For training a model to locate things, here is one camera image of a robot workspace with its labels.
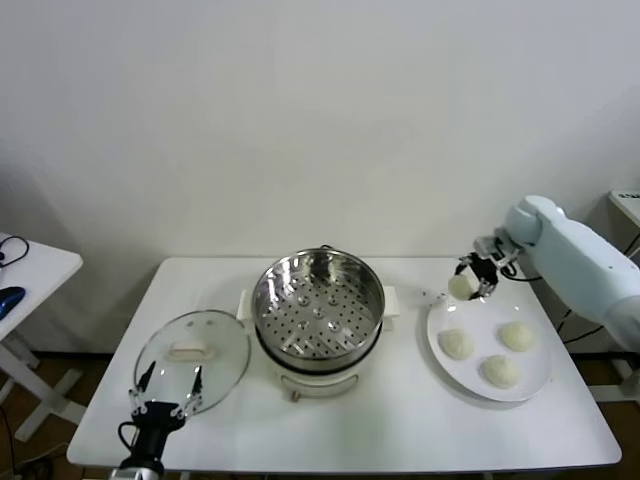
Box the white shelf with label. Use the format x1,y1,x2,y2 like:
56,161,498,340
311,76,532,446
607,188,640,226

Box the stainless steel steamer basket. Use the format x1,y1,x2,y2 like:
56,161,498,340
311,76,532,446
235,248,402,362

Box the blue computer mouse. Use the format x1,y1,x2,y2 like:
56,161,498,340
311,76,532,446
0,286,25,316

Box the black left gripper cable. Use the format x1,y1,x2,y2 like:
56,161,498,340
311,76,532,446
117,422,139,452

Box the white electric pot base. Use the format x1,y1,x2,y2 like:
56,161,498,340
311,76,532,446
234,289,401,404

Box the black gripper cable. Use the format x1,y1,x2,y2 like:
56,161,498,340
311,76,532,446
502,264,547,284
117,422,139,452

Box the white side table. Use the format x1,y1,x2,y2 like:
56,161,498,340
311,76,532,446
0,232,87,444

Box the glass pot lid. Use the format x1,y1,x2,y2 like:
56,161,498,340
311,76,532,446
133,309,251,419

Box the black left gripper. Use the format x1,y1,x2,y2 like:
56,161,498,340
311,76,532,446
128,360,205,461

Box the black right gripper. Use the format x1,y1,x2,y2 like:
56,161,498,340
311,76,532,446
453,253,501,301

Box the white steamed baozi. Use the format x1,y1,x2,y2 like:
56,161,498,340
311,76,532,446
480,354,522,389
448,273,476,302
498,321,535,352
438,328,475,361

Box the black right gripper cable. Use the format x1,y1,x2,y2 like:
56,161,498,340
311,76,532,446
502,264,547,284

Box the white oval plate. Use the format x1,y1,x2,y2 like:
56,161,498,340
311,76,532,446
425,289,555,404

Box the black cable on side table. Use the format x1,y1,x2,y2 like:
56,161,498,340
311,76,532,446
0,235,30,269

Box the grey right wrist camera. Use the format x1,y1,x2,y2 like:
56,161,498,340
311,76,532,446
473,233,521,266

